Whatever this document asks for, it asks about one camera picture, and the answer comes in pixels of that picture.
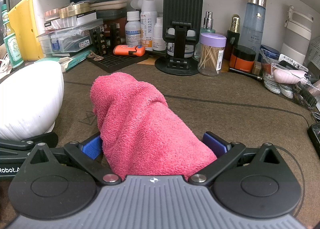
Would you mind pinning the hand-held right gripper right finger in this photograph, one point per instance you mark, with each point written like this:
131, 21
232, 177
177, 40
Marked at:
215, 143

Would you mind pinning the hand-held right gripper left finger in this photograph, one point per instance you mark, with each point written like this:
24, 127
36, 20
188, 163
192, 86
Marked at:
92, 147

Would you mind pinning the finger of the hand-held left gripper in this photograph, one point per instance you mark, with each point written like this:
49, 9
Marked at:
25, 143

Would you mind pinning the white ribbed bowl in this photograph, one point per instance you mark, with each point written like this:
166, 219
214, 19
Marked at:
27, 99

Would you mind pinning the pink towel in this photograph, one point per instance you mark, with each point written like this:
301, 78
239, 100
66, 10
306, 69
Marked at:
140, 124

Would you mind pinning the brown desk mat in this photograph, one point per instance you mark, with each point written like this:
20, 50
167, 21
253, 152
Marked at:
225, 119

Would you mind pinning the black pen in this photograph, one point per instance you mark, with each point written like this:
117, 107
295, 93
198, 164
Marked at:
245, 73

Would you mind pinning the black ribbed tray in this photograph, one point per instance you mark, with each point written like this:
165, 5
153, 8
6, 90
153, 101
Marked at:
117, 63

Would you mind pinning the orange jar black lid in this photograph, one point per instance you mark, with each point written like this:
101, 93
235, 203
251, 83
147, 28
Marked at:
242, 59

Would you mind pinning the teal book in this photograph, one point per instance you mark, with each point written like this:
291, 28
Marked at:
75, 60

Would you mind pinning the toothpick jar purple lid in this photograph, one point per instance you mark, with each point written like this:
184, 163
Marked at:
211, 54

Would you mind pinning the white jar dark label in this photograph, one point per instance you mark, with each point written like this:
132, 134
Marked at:
191, 49

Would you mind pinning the green glass bottle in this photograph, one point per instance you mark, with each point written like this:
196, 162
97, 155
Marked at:
12, 46

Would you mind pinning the pink device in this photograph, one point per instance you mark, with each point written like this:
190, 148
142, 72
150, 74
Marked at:
287, 75

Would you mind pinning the black device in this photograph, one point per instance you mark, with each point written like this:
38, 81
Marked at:
315, 135

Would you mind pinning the black block gold characters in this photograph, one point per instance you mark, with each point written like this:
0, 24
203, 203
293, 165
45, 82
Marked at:
98, 41
114, 34

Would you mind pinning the blue packet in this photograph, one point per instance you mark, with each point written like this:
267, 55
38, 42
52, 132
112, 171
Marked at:
271, 53

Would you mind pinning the dark bottle gold cap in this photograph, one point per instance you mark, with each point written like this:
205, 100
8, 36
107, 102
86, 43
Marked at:
233, 36

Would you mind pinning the yellow plastic box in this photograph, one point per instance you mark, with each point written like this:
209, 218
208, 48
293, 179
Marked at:
25, 31

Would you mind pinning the clear plastic storage boxes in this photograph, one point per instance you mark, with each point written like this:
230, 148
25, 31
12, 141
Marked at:
67, 36

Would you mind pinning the small white bottle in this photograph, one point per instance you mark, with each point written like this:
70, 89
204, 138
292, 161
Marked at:
159, 36

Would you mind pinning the green perfume bottle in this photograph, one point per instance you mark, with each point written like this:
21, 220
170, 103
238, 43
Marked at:
208, 23

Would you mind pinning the white medicine bottle blue label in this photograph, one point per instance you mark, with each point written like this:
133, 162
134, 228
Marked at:
133, 31

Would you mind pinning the tall blue bottle gold cap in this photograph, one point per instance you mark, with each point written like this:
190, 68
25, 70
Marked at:
253, 24

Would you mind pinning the white and black box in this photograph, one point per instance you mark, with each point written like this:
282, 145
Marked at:
86, 18

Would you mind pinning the white tumbler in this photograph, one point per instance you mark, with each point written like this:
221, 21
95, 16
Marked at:
296, 39

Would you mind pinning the copper lid tin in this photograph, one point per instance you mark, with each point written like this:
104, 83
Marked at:
52, 14

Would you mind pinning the dark green case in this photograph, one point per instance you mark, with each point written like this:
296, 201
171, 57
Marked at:
111, 14

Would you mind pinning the white spray can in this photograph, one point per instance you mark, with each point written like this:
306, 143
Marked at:
149, 24

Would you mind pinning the paper booklet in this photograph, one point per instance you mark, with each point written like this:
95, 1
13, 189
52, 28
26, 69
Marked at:
314, 49

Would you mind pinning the gold round tin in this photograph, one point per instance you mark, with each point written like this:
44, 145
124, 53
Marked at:
73, 10

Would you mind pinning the beige flat case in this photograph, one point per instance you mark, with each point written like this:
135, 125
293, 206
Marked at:
110, 4

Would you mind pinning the black phone stand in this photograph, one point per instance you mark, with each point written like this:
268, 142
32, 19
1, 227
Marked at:
182, 2

